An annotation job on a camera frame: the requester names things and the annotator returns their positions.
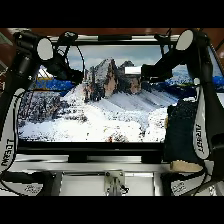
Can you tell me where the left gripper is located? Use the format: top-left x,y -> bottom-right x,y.
61,63 -> 84,85

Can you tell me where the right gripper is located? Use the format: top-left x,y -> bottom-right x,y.
140,63 -> 174,84

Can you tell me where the dark blue garment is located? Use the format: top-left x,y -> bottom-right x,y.
162,98 -> 202,165

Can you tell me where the beige garment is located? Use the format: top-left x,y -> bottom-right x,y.
168,159 -> 205,174

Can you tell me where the black cable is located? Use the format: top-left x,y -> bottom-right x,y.
75,44 -> 87,82

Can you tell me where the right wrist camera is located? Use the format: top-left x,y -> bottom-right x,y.
153,32 -> 175,52

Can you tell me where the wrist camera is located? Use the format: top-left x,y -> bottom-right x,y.
57,31 -> 80,48
153,32 -> 175,52

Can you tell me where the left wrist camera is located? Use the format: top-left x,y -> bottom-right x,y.
57,31 -> 80,48

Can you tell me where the silver frame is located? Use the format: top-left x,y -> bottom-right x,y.
0,34 -> 224,197

